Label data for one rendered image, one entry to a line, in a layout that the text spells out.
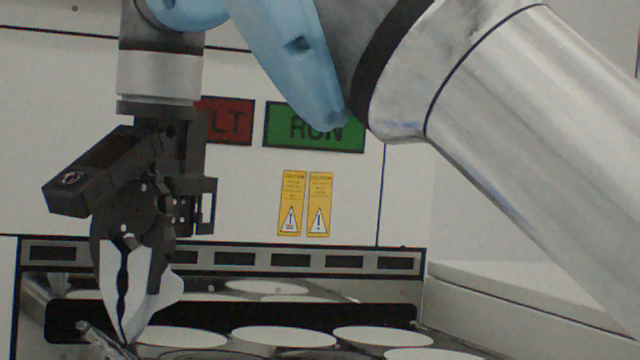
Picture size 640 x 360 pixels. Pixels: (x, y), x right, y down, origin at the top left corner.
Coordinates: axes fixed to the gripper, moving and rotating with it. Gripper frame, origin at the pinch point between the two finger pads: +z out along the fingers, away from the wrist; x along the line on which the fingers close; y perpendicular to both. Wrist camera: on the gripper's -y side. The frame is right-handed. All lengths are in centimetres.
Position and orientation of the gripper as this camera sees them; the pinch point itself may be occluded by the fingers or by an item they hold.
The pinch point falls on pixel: (123, 329)
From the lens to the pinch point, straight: 110.6
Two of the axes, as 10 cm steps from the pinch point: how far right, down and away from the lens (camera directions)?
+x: -8.1, -1.0, 5.8
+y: 5.8, 0.1, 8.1
